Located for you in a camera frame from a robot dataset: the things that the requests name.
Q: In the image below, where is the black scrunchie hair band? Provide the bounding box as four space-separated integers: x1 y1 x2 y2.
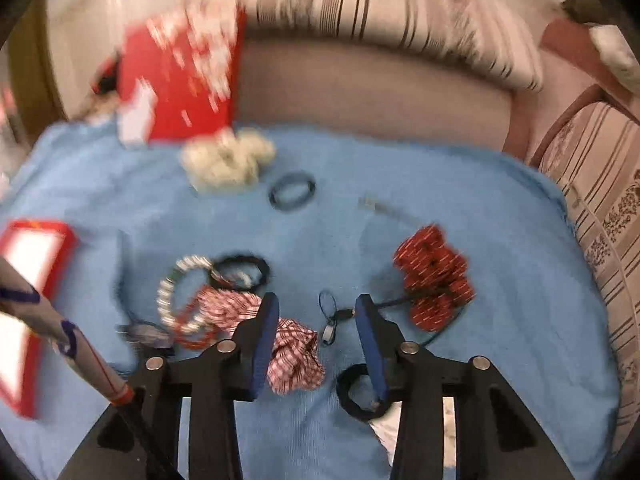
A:
208 254 271 292

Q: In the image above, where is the blue strap wristwatch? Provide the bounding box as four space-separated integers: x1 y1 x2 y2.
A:
115 230 175 359

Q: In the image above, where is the white red cable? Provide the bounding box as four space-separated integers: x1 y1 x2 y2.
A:
0 253 137 406

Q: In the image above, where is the red white checkered scrunchie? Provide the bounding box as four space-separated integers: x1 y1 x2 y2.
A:
196 285 326 396

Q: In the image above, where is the blue towel cloth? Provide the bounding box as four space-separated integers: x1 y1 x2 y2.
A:
1 122 620 479

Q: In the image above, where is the cream fluffy scrunchie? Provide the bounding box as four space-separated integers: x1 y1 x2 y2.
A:
180 128 277 193

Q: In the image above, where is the black hair tie loop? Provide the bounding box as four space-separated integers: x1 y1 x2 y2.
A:
335 363 396 422

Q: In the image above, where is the white pearl bracelet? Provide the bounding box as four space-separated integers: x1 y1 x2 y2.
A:
156 253 219 336

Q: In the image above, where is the striped cushion right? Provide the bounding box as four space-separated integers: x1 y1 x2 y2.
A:
528 84 639 453

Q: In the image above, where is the small keyring charm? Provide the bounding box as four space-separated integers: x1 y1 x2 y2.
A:
318 289 355 347

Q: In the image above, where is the silver hair clip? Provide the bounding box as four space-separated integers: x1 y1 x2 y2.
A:
358 196 399 216

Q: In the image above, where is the red jewelry tray box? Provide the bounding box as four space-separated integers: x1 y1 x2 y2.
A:
1 219 76 418

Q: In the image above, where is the red box lid with flowers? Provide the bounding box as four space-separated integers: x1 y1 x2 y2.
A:
117 2 245 146

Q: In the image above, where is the red twisted bracelet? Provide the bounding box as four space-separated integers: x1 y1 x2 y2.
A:
171 288 222 351

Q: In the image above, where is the white fluffy scrunchie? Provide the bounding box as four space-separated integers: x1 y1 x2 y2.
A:
369 396 457 468

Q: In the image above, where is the red dotted bow hair tie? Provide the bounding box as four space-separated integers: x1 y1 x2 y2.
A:
391 224 476 332

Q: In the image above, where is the small black hair tie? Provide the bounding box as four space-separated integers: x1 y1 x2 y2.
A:
268 171 317 213

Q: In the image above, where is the striped pillow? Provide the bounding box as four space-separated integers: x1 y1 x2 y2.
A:
186 0 544 92

